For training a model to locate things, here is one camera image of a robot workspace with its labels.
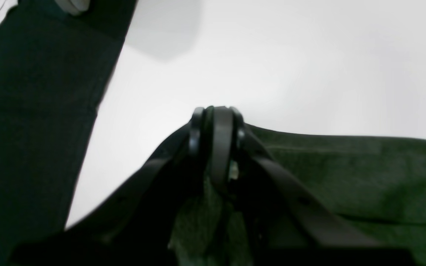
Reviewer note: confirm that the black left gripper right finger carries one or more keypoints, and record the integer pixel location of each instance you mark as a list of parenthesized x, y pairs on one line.
[(278, 210)]

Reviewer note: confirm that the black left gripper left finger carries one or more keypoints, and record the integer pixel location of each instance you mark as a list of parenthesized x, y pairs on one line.
[(144, 207)]

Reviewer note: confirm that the dark green long-sleeve shirt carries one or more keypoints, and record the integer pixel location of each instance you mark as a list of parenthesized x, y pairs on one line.
[(377, 184)]

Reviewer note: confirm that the black cloth pile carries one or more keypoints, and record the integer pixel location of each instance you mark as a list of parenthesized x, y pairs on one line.
[(54, 69)]

